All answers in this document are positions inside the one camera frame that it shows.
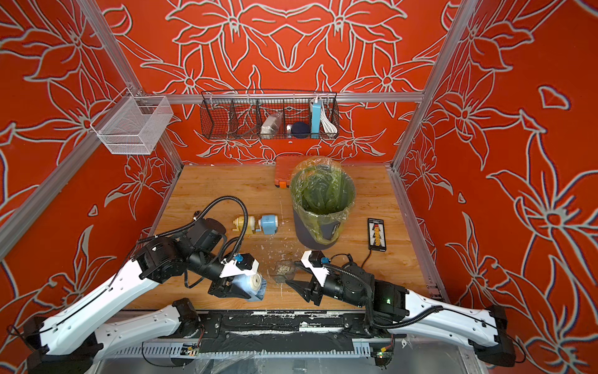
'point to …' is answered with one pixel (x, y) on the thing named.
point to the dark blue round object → (300, 129)
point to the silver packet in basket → (271, 125)
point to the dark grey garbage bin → (318, 231)
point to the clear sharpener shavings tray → (283, 270)
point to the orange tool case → (285, 166)
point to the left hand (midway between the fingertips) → (252, 280)
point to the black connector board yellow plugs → (376, 231)
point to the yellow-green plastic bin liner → (323, 191)
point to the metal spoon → (195, 214)
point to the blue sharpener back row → (269, 224)
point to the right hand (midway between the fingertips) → (288, 275)
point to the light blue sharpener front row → (253, 285)
